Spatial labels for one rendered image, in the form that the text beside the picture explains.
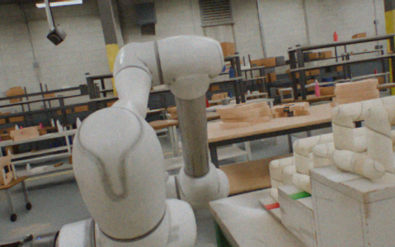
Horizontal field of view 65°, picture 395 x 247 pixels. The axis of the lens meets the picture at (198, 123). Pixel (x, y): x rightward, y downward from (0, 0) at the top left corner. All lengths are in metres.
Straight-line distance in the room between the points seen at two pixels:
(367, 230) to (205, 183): 0.81
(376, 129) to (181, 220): 0.31
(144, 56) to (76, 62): 10.92
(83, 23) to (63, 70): 1.76
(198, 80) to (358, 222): 0.59
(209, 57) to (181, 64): 0.08
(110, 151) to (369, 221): 0.36
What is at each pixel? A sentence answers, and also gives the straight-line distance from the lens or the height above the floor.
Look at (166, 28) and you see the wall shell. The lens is 11.89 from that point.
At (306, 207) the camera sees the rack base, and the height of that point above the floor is 1.02.
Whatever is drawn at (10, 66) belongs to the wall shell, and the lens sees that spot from 12.31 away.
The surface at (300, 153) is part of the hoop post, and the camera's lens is 0.72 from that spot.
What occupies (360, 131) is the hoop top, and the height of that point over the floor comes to 1.13.
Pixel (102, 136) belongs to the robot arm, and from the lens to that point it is 0.36.
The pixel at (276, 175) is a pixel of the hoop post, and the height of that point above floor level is 1.01.
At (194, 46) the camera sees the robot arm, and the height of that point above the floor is 1.40.
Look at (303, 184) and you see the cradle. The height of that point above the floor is 1.05.
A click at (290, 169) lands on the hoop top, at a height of 1.05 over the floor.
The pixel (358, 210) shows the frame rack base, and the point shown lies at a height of 1.07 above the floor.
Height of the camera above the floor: 1.27
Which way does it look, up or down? 6 degrees down
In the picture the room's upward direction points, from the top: 9 degrees counter-clockwise
